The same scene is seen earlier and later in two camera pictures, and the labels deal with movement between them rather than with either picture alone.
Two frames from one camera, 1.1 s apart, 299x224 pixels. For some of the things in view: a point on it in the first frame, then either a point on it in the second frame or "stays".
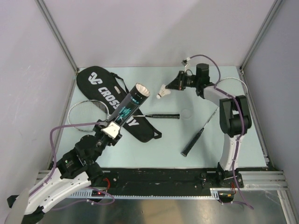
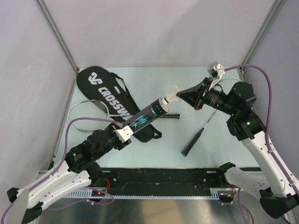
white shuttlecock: [163, 92] → [171, 95]
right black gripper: [179, 83] → [194, 95]
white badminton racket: [89, 111] stays
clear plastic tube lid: [186, 114] stays
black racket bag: [108, 90] stays
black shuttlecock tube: [130, 103] → [147, 114]
